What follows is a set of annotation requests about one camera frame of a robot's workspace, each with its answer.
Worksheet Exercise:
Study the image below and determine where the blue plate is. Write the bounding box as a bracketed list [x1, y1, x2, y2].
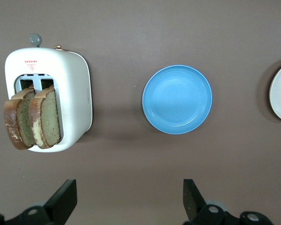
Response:
[142, 65, 213, 135]

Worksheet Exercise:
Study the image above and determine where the brown bread slice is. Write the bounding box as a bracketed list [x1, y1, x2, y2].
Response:
[3, 85, 37, 150]
[28, 85, 62, 150]

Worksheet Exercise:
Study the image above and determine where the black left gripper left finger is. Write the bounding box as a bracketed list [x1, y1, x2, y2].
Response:
[4, 179, 78, 225]

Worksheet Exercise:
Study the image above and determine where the white two-slot toaster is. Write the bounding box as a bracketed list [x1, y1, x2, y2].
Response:
[4, 33, 94, 153]

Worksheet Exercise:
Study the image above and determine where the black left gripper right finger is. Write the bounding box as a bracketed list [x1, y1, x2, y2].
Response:
[183, 179, 243, 225]

